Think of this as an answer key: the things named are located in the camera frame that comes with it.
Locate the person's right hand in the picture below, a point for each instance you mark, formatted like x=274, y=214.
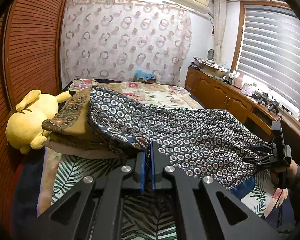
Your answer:
x=282, y=177

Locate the circle patterned sheer curtain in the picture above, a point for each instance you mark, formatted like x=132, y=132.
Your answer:
x=119, y=39

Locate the grey zebra window blind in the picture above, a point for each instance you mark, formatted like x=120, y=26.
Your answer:
x=270, y=52

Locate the blue item on box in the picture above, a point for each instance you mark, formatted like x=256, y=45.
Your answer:
x=140, y=76

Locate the yellow Pikachu plush toy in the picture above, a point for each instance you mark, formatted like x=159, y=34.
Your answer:
x=24, y=128

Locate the small round fan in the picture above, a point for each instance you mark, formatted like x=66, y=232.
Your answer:
x=210, y=55

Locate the wooden side cabinet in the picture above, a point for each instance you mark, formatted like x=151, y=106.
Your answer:
x=215, y=94

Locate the cardboard box with clutter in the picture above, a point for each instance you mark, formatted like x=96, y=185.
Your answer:
x=210, y=68

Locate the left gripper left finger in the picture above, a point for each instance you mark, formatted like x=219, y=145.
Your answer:
x=93, y=208

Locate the brown louvered wardrobe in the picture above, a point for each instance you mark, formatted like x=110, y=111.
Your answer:
x=30, y=39

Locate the floral bed quilt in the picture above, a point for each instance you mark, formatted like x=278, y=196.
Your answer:
x=146, y=215

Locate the gold embroidered pillow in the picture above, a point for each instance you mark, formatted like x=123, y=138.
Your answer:
x=70, y=132

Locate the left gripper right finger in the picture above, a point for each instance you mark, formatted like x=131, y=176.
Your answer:
x=202, y=208

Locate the beige tied side curtain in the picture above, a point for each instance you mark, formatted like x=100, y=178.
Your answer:
x=219, y=28

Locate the navy patterned satin garment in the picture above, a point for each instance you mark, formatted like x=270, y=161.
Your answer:
x=200, y=142

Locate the pink jug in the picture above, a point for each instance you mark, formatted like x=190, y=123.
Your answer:
x=238, y=81

